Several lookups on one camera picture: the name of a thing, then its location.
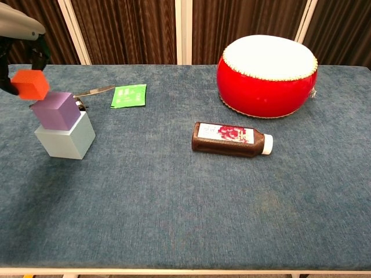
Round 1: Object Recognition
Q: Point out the brown bottle with floral label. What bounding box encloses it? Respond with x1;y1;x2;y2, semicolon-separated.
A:
191;121;274;159

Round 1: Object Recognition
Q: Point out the small orange cube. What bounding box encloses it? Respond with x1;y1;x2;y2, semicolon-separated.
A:
10;69;50;101

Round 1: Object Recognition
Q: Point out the dark brown ribbed screen panel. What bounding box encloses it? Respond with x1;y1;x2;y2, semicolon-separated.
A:
303;0;371;69
191;0;308;65
0;0;81;66
71;0;177;65

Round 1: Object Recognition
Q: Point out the red drum with white skin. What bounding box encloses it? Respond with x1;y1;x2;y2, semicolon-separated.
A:
216;34;319;119

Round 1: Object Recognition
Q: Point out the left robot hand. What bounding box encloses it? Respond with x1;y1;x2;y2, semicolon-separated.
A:
0;2;52;96

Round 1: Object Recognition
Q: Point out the purple cube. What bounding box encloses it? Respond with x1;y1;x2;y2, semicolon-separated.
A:
31;92;82;131

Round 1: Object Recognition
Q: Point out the blue table cloth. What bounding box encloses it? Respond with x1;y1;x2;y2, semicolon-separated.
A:
0;64;371;272

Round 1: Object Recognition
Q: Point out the green sachet packet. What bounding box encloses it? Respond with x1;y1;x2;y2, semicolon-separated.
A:
110;83;148;109

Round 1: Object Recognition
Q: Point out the black binder clip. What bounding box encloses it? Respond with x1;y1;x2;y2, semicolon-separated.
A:
74;97;89;112

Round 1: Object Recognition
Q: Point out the metal table knife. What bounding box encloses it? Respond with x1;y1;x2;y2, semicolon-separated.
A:
28;85;116;109

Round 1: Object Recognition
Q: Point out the white screen frame post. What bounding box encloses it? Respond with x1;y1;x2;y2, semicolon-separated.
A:
294;0;319;44
57;0;92;65
174;0;193;65

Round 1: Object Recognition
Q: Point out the large light blue cube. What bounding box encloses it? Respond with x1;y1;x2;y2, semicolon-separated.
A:
34;111;96;160

